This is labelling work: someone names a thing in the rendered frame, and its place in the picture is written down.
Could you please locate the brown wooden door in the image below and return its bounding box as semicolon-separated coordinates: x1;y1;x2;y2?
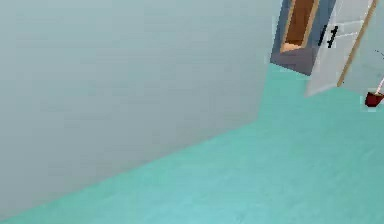
279;0;320;54

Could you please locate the white room door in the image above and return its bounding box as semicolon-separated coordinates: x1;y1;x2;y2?
304;0;380;98

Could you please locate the dark red plunger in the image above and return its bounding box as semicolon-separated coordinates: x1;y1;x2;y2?
364;77;384;108

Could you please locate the black door handle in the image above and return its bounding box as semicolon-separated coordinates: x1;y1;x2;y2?
327;25;339;49
318;25;328;47

